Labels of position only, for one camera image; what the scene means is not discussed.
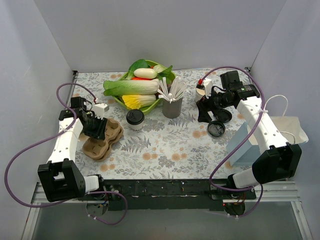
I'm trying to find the white paper coffee cup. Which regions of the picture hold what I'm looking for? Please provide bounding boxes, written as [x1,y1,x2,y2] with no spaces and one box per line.
[128,122,144,135]

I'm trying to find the black coffee lid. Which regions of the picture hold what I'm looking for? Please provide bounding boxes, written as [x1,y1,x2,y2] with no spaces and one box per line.
[213,109,232,124]
[126,109,145,125]
[207,120,226,137]

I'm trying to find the white paper bag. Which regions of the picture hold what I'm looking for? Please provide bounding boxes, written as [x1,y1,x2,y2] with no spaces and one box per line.
[226,96,309,167]

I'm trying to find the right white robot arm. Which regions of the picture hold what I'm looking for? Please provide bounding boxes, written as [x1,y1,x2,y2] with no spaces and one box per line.
[196,67,302,199]

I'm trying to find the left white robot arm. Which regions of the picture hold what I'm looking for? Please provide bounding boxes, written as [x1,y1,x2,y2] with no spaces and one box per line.
[37,96,109,203]

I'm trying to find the stacked white paper cup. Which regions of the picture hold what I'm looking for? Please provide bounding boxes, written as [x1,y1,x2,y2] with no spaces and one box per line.
[195,85,205,102]

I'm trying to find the grey straw holder cup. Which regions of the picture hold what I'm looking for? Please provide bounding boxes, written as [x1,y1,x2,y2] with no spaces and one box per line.
[162,98,183,119]

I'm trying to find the white wrapped straws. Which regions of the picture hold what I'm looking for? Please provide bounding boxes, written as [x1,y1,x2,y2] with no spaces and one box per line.
[157,77,187,104]

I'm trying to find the yellow napa cabbage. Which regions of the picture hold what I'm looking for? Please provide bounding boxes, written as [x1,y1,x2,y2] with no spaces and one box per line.
[122,94,156,110]

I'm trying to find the floral table mat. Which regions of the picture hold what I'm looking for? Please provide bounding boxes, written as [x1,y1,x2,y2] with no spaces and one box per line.
[73,69,244,179]

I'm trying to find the small bok choy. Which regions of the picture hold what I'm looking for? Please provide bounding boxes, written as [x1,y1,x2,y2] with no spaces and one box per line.
[153,64,173,80]

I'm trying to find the long green napa cabbage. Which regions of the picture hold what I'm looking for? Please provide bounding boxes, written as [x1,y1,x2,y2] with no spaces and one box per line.
[103,80,160,96]

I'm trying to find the green plastic basket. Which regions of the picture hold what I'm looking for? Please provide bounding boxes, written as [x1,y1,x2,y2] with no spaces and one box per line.
[111,59,176,117]

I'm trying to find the orange carrot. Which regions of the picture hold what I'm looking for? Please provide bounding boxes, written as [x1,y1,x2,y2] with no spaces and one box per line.
[131,76,153,81]

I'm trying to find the white radish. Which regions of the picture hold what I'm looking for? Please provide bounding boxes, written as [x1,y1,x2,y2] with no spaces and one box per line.
[133,68,158,79]

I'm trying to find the green bok choy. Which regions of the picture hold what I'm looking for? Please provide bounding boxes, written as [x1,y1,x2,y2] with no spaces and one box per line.
[126,59,149,80]

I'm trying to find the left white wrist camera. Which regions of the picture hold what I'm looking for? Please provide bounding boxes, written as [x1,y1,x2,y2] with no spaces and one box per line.
[92,99,110,120]

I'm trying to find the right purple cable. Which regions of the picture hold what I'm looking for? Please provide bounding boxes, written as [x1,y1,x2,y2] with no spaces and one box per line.
[203,66,266,217]

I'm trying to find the purple cable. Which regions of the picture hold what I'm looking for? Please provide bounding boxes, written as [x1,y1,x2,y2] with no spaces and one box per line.
[203,66,266,217]
[4,82,129,226]

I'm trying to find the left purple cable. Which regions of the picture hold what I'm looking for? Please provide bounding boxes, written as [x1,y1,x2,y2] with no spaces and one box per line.
[4,82,129,226]

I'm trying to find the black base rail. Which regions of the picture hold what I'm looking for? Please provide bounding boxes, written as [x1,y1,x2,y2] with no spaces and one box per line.
[77,178,258,211]

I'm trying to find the aluminium frame rail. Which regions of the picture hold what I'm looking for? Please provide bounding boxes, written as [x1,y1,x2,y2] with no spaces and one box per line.
[21,182,77,240]

